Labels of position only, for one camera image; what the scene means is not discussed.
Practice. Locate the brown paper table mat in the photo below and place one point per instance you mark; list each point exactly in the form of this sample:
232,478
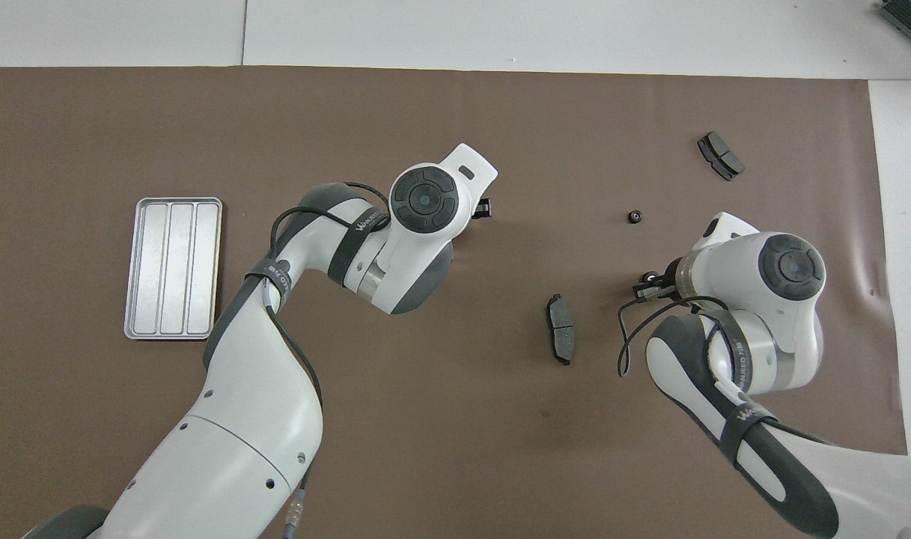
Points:
462,412

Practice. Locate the short dark grey brake pad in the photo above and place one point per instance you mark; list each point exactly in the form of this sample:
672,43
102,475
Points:
721,156

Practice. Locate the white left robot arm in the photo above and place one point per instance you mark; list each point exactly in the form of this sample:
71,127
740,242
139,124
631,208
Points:
260,419

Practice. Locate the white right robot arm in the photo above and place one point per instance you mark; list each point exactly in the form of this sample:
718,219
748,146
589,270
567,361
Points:
724,269

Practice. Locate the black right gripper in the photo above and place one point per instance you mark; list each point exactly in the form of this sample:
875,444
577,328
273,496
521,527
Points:
666,288

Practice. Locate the small black bearing gear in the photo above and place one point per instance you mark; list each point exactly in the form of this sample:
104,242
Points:
635,217

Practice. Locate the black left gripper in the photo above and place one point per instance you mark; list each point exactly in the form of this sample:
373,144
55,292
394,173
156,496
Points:
482,209

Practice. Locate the silver metal ribbed tray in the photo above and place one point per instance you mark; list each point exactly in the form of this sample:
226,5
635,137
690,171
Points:
172,269

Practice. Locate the long dark grey brake pad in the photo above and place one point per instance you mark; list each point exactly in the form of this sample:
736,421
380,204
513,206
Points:
561,329

